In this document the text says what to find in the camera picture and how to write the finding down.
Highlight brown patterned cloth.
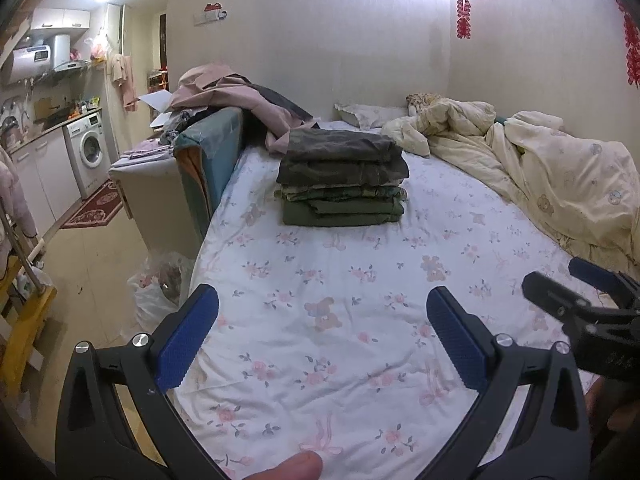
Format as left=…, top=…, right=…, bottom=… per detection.
left=406, top=92, right=442, bottom=111

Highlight red white wall box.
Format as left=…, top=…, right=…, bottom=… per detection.
left=194, top=4, right=229, bottom=25

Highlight red patterned rug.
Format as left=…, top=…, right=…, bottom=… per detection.
left=60, top=180, right=124, bottom=230

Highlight cream printed duvet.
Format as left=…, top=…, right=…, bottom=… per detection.
left=381, top=97, right=640, bottom=281

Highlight teal padded board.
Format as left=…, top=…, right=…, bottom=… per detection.
left=174, top=106, right=246, bottom=231

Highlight white floral pillow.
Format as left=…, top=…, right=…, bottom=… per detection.
left=334, top=102, right=416, bottom=130

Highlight dark olive pants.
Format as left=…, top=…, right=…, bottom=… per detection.
left=276, top=128, right=411, bottom=187

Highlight pink printed cloth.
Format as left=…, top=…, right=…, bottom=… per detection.
left=119, top=130, right=177, bottom=162

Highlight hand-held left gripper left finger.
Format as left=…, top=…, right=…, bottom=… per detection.
left=55, top=284, right=228, bottom=480

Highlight pink hanging towel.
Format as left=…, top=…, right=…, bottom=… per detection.
left=110, top=52, right=139, bottom=112

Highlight white water heater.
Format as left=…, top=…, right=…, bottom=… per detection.
left=10, top=33, right=71, bottom=81

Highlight white table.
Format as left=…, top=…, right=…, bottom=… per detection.
left=109, top=147, right=207, bottom=261

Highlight folded green pants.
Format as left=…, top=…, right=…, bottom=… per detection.
left=281, top=196, right=406, bottom=228

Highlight yellow stool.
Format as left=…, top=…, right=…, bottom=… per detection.
left=0, top=255, right=59, bottom=397

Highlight pink quilted garment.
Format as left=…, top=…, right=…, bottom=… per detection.
left=0, top=149, right=39, bottom=241

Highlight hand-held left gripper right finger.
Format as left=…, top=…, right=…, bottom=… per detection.
left=425, top=286, right=593, bottom=480

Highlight red firecracker decoration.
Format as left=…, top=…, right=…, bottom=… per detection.
left=455, top=0, right=474, bottom=40
left=612, top=0, right=640, bottom=89

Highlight white base cabinets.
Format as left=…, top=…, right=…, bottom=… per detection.
left=9, top=132, right=72, bottom=235

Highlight folded camouflage pants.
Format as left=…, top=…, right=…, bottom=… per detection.
left=273, top=180, right=407, bottom=204

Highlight white paper sheet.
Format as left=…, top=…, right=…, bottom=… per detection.
left=137, top=90, right=175, bottom=128

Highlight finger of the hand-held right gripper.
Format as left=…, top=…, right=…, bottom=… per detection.
left=522, top=271, right=593, bottom=331
left=569, top=257, right=640, bottom=306

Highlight white washing machine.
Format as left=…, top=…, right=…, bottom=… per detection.
left=63, top=112, right=112, bottom=200

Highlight person's right hand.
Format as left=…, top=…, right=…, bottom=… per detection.
left=586, top=377, right=608, bottom=436

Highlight pink cloth pile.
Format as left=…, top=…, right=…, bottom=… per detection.
left=170, top=64, right=321, bottom=156

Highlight dark grey garment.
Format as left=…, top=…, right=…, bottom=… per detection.
left=240, top=76, right=315, bottom=122

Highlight white wall cabinets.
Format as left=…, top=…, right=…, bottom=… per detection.
left=30, top=7, right=92, bottom=29

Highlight clear plastic bag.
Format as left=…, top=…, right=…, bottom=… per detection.
left=127, top=252, right=197, bottom=335

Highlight person's left hand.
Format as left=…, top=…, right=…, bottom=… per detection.
left=245, top=451, right=324, bottom=480

